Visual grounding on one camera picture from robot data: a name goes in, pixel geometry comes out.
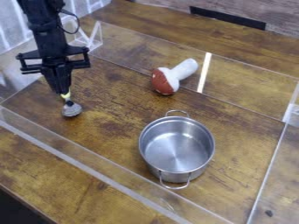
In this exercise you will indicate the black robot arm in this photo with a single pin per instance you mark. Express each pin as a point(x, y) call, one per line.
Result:
point(43, 18)

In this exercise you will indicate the green handled metal spoon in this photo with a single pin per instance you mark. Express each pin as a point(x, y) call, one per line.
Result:
point(71, 108)

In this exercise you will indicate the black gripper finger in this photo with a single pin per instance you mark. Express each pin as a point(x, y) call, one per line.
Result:
point(53, 80)
point(66, 81)

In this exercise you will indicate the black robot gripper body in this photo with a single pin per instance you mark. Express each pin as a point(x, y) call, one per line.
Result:
point(54, 52)

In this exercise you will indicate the stainless steel pot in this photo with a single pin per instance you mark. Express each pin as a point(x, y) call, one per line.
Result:
point(177, 146)

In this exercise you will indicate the red white toy mushroom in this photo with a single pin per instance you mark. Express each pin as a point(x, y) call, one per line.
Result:
point(166, 79)

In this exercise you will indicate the clear acrylic barrier wall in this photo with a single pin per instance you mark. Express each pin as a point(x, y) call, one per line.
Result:
point(75, 168)

